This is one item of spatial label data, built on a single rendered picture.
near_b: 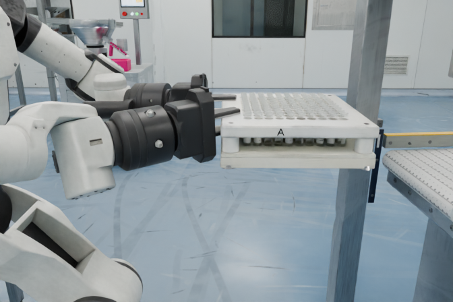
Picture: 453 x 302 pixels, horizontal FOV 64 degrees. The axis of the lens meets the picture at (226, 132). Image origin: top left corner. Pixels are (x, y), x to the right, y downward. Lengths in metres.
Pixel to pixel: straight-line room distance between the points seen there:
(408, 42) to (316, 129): 5.62
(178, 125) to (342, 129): 0.25
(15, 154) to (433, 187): 0.71
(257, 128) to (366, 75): 0.42
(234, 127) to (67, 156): 0.24
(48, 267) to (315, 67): 5.23
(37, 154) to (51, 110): 0.06
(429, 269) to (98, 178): 0.86
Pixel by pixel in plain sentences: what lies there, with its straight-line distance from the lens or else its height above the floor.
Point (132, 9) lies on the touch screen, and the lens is 3.24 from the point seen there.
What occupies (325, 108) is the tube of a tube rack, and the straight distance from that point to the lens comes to 0.65.
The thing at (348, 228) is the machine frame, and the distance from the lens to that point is 1.05.
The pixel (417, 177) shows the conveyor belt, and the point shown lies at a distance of 0.86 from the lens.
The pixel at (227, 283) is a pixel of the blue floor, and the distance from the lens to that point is 1.81.
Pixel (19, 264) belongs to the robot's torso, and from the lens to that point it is 0.84.
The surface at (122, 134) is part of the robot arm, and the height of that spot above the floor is 1.02.
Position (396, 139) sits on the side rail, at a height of 0.88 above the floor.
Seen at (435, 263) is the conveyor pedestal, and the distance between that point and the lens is 1.08.
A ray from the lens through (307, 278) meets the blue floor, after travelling 1.88.
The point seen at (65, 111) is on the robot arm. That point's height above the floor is 1.06.
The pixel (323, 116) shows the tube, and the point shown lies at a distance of 0.61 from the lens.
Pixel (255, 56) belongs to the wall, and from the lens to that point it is 5.61.
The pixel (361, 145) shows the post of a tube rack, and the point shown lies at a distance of 0.61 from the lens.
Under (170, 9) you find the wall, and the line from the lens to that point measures 5.64.
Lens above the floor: 1.17
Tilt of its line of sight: 18 degrees down
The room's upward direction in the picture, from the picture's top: straight up
